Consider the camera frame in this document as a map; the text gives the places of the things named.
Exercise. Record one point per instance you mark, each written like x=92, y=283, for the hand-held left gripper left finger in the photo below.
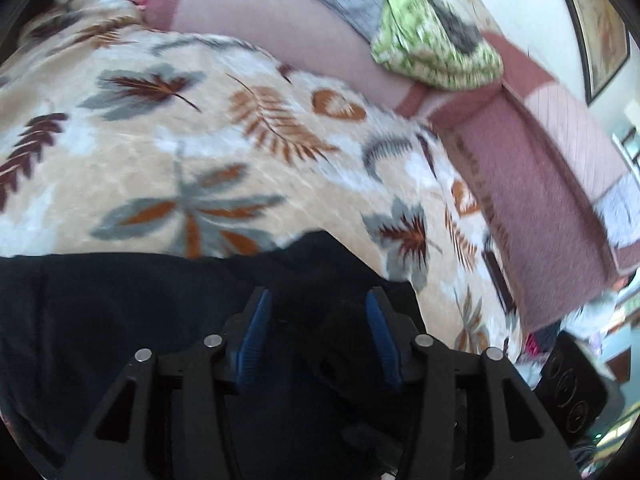
x=252, y=335

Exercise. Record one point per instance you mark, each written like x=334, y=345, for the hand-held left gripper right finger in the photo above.
x=382, y=335

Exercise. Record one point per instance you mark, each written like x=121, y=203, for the dark navy pants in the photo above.
x=165, y=305

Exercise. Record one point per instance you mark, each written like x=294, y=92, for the leaf print beige blanket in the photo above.
x=210, y=160

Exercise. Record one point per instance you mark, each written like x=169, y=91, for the pink bed headboard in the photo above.
x=525, y=160

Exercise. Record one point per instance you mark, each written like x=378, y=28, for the green patterned pillow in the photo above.
x=430, y=40

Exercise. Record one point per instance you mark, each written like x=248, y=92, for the framed wall picture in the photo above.
x=597, y=25

